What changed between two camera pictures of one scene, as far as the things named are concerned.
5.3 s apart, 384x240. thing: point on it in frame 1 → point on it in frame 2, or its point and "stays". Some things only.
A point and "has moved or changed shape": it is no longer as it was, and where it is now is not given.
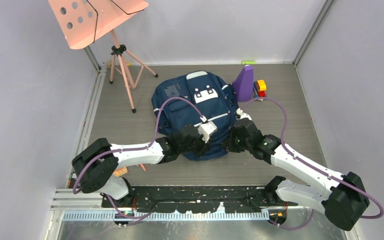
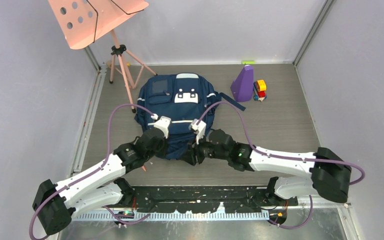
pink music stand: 82,22 stays
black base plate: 195,199 stays
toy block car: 259,88 stays
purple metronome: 243,85 stays
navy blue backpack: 201,100 has moved or changed shape
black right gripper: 231,146 → 190,155
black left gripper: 203,146 → 165,145
